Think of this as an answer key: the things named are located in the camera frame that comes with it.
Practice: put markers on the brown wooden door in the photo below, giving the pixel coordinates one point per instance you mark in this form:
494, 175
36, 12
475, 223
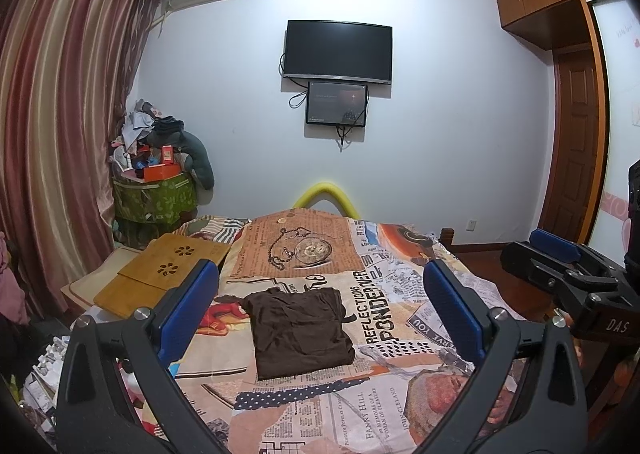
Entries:
575, 148

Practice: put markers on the striped pillow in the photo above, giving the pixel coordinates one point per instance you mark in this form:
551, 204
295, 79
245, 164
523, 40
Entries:
215, 229

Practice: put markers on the small red box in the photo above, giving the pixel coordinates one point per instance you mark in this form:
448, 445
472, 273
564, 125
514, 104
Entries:
167, 155

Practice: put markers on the yellow foam tube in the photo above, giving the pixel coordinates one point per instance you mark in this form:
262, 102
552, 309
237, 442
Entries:
325, 189

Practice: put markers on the brown shirt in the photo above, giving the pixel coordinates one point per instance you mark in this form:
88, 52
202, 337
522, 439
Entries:
300, 334

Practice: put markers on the small black wall monitor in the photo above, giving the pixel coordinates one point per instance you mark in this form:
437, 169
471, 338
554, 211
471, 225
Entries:
337, 103

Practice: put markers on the striped curtain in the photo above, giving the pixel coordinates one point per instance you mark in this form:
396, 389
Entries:
60, 108

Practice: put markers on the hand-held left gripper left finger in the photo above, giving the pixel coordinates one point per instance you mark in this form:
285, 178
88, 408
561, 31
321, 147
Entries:
197, 294

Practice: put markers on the pile of clothes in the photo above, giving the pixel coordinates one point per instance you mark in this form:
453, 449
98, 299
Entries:
132, 128

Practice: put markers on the pink cloth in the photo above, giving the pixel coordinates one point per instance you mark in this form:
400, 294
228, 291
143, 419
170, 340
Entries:
12, 284

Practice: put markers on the orange box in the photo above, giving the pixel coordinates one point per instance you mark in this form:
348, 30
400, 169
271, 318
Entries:
161, 172

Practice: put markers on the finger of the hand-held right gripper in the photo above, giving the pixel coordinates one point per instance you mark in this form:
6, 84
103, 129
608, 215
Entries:
535, 271
552, 241

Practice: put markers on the green patterned storage box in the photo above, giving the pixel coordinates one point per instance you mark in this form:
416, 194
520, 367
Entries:
155, 201

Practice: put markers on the beige mat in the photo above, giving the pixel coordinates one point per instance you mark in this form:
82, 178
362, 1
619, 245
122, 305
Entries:
85, 289

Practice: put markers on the large black wall television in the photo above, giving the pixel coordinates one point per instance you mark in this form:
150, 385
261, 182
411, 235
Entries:
337, 51

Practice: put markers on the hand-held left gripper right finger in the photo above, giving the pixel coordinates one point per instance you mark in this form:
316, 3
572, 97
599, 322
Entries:
452, 304

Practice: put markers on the bamboo lap tray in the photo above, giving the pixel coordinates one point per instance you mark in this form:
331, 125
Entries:
160, 274

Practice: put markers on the printed newspaper-pattern blanket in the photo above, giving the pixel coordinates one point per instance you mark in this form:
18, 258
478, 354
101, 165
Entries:
380, 384

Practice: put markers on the wooden bed post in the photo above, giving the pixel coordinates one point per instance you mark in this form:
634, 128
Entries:
448, 238

